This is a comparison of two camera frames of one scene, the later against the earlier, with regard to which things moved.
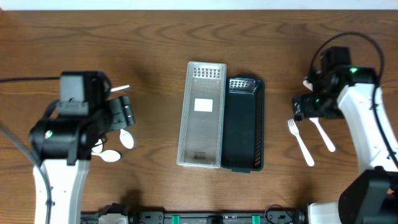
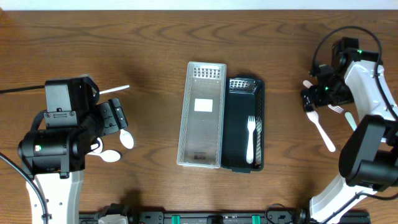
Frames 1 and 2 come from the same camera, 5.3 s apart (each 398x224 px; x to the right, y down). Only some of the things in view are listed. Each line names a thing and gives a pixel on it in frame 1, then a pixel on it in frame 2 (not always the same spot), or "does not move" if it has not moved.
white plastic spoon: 127,139 does not move
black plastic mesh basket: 242,125 does not move
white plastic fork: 294,130 to 250,152
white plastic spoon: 329,143 does not move
